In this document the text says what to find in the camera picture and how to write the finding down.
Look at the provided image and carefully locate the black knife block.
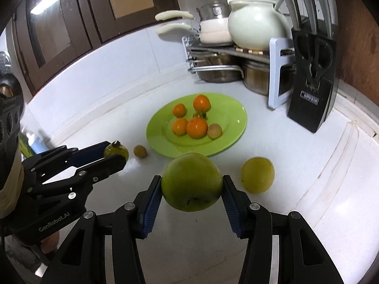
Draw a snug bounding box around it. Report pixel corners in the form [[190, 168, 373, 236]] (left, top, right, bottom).
[[288, 30, 338, 133]]

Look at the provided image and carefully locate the yellow-green apple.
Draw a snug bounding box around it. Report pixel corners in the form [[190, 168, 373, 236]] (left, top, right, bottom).
[[241, 157, 275, 194]]

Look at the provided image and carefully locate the knife handle right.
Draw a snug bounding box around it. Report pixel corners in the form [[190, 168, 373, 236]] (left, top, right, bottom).
[[319, 0, 338, 39]]

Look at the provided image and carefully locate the steel steamer pot with lid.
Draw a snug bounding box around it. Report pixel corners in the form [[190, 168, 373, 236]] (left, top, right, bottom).
[[197, 0, 231, 21]]

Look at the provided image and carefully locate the green tomato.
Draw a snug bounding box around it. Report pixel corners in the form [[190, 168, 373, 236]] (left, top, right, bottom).
[[104, 140, 129, 161], [193, 111, 208, 120]]

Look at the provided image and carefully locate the white ceramic pot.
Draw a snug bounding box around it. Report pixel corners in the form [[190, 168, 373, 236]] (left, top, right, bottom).
[[228, 0, 291, 51]]

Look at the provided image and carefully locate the left hand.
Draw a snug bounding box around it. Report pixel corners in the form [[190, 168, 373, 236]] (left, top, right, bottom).
[[41, 231, 60, 254]]

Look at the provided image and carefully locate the green plate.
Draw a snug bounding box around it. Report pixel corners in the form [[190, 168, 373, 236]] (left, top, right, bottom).
[[146, 93, 247, 158]]

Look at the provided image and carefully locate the white pot rack shelf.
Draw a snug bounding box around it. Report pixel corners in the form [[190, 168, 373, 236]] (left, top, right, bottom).
[[182, 35, 295, 109]]

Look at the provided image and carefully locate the dark wooden window cabinet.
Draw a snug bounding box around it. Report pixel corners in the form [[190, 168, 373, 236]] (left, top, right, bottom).
[[12, 0, 179, 95]]

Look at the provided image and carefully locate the green apple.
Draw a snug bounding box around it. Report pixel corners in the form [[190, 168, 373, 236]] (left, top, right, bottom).
[[161, 153, 223, 212]]

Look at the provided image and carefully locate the large orange mandarin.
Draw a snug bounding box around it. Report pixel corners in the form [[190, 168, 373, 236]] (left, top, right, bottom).
[[186, 117, 208, 139]]

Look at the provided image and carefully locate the small orange mandarin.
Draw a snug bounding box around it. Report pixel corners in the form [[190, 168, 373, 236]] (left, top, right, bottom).
[[172, 103, 187, 118]]

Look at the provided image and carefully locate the brown kiwi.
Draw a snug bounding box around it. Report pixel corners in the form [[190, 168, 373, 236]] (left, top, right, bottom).
[[133, 145, 148, 158], [207, 124, 223, 140]]

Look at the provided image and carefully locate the cream saucepan lower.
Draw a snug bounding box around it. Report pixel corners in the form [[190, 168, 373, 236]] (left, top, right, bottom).
[[155, 22, 233, 45]]

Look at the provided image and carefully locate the steel pan under rack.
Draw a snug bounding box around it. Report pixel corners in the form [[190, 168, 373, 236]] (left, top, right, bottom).
[[186, 51, 244, 83]]

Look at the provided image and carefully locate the cream saucepan upper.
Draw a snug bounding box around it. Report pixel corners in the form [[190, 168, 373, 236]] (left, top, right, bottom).
[[155, 10, 228, 33]]

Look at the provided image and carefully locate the cream saucepan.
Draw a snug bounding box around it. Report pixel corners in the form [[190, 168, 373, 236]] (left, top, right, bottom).
[[155, 10, 228, 33], [155, 22, 233, 45]]

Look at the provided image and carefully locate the green tomato front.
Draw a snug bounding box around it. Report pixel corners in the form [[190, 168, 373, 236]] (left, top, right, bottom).
[[104, 140, 129, 161]]

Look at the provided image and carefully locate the wooden cutting board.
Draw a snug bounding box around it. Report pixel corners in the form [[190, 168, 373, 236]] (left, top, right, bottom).
[[336, 0, 378, 105]]

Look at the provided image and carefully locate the hanging steel perforated pan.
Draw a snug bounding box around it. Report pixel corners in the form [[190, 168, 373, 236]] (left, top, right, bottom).
[[0, 51, 12, 74]]

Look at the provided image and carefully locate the steel pot under rack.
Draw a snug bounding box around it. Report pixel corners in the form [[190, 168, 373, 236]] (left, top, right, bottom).
[[244, 61, 270, 96]]

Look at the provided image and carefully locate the green dish soap bottle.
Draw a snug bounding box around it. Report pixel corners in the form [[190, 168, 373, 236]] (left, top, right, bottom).
[[18, 132, 35, 158]]

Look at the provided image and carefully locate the knife handle left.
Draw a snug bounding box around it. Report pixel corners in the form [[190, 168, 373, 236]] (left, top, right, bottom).
[[275, 0, 303, 30]]

